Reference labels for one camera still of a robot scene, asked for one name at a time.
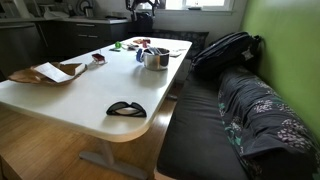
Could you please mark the silver metal pot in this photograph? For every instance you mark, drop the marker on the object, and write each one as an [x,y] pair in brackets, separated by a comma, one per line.
[156,62]

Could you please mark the blue tape roll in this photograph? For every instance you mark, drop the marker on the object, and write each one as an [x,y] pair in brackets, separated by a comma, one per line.
[139,55]

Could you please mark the red soda can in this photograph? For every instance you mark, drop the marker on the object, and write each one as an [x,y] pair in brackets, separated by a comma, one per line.
[145,43]

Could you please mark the white plastic wrapped utensils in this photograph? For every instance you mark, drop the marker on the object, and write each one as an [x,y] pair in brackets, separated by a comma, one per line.
[129,47]

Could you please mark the green round container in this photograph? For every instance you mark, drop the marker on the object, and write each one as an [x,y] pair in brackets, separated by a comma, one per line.
[118,45]

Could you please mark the dark flat strip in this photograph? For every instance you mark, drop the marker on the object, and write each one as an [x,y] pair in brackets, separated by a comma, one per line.
[115,50]

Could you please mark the dark bench seat cushion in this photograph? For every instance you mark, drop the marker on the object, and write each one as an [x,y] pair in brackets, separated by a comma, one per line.
[195,146]

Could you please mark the red box on clear dish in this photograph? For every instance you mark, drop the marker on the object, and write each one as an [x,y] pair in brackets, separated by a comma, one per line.
[98,58]

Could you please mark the black backpack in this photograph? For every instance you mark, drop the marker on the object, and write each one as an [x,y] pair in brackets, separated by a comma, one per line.
[232,49]

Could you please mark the dark kitchen cabinet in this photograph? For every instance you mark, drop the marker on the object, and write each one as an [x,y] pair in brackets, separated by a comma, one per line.
[63,40]

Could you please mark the white paper receipt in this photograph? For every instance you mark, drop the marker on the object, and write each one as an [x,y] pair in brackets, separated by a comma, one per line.
[59,72]

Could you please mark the floral dark cushion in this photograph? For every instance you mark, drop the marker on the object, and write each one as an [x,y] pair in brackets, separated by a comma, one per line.
[270,140]

